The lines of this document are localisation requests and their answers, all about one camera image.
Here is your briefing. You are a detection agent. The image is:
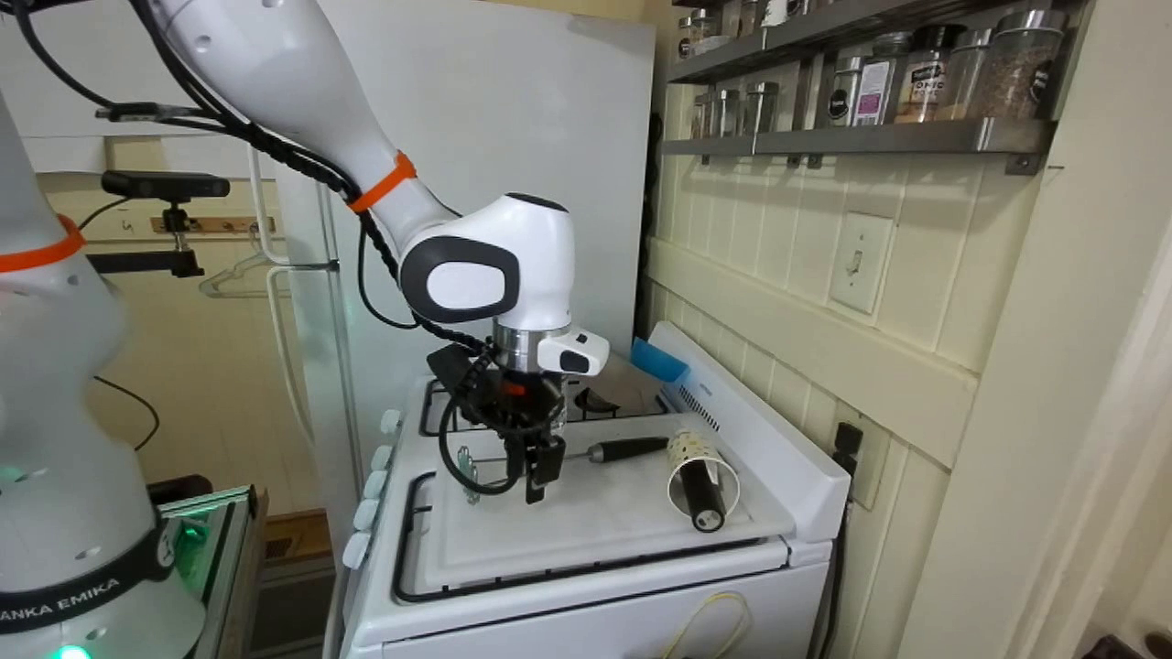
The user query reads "black stove grate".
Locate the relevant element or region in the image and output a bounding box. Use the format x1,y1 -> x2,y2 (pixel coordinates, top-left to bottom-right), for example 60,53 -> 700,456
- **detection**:
416,374 -> 626,440

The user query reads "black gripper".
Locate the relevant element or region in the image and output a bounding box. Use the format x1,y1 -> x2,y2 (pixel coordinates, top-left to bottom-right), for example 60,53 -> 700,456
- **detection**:
485,365 -> 570,510

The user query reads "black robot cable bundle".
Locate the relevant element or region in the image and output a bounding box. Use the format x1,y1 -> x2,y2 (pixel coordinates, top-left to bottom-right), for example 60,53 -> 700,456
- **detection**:
9,0 -> 532,369

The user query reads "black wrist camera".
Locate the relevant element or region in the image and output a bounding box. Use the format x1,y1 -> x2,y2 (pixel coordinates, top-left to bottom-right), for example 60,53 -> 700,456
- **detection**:
424,344 -> 496,424

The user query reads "white plastic cutting board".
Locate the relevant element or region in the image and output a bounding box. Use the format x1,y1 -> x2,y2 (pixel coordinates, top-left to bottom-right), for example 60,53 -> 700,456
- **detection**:
427,409 -> 798,593

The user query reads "wall outlet with black plug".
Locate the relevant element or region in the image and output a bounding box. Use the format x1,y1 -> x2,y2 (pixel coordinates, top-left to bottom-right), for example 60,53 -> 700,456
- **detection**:
830,416 -> 892,512

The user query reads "metal potato masher black handle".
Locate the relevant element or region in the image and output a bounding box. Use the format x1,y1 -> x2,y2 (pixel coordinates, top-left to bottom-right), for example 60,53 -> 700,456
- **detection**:
434,409 -> 673,498

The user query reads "white refrigerator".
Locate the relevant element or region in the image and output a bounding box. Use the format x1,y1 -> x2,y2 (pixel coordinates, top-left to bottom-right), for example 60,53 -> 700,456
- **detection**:
250,0 -> 657,489

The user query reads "white labelled spice jar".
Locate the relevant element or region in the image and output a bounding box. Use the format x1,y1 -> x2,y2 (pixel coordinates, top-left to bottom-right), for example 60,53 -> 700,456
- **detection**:
848,52 -> 900,132

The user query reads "metal robot cart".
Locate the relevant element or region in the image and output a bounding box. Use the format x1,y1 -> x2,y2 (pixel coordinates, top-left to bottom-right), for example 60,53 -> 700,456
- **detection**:
142,472 -> 272,659

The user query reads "metal wall spice rack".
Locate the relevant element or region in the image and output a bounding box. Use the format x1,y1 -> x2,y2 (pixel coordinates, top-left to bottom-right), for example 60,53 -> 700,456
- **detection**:
654,0 -> 1092,174

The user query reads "black camera on stand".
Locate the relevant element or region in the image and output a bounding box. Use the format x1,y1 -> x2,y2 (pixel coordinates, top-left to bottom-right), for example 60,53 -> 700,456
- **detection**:
82,168 -> 233,280

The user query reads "speckled paper cup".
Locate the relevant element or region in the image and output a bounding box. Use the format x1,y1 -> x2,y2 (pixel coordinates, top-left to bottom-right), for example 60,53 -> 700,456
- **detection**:
662,440 -> 744,538

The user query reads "black power cord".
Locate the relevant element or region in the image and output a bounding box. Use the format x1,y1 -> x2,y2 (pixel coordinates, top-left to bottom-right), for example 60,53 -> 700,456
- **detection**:
810,468 -> 852,659

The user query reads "large glass spice jar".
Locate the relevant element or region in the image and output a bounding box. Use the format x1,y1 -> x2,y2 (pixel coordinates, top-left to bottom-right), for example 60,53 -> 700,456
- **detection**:
970,2 -> 1068,124

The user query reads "thin black wall cable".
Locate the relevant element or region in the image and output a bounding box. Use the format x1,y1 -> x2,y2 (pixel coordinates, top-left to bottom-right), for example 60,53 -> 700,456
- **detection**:
87,369 -> 163,454

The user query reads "cream wall light switch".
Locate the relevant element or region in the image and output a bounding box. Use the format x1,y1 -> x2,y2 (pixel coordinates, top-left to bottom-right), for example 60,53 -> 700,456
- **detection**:
826,207 -> 898,317

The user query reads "dark spice jar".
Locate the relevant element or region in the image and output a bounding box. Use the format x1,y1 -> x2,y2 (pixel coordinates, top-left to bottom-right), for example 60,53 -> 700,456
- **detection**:
892,20 -> 970,124

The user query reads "white gas stove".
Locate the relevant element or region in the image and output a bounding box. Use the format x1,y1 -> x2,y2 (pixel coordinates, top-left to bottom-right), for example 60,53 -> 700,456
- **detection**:
322,317 -> 858,659

